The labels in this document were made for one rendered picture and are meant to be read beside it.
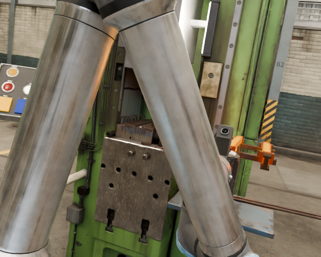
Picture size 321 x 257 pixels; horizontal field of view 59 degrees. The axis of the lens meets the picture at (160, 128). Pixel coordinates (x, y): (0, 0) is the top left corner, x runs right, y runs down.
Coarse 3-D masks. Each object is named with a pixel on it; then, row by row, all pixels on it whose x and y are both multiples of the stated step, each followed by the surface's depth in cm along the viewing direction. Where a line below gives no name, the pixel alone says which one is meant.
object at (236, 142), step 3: (237, 135) 130; (234, 138) 119; (237, 138) 120; (240, 138) 122; (234, 141) 111; (237, 141) 112; (240, 141) 120; (231, 144) 103; (234, 144) 104; (237, 144) 110; (231, 147) 95; (234, 147) 96; (234, 150) 96
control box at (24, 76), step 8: (8, 64) 144; (0, 72) 142; (24, 72) 144; (32, 72) 145; (0, 80) 140; (8, 80) 141; (16, 80) 142; (24, 80) 143; (32, 80) 143; (0, 88) 139; (16, 88) 140; (8, 96) 138; (16, 96) 139; (24, 96) 140; (0, 112) 135; (8, 112) 136; (8, 120) 141; (16, 120) 140
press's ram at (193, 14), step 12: (180, 0) 128; (192, 0) 143; (180, 12) 129; (192, 12) 147; (180, 24) 132; (192, 24) 146; (204, 24) 144; (192, 36) 156; (192, 48) 161; (192, 60) 166
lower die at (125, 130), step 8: (144, 120) 167; (152, 120) 164; (120, 128) 144; (128, 128) 143; (136, 128) 141; (144, 128) 140; (152, 128) 140; (120, 136) 145; (128, 136) 143; (136, 136) 142; (144, 136) 140; (152, 136) 140
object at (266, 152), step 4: (264, 144) 115; (268, 144) 116; (264, 148) 105; (268, 148) 106; (260, 152) 94; (264, 152) 91; (268, 152) 92; (260, 156) 94; (264, 156) 86; (268, 156) 86; (272, 156) 93; (260, 160) 94; (264, 160) 86; (268, 160) 86; (272, 160) 93; (260, 164) 91; (264, 164) 86; (268, 164) 92; (272, 164) 93; (260, 168) 86; (264, 168) 86; (268, 168) 87
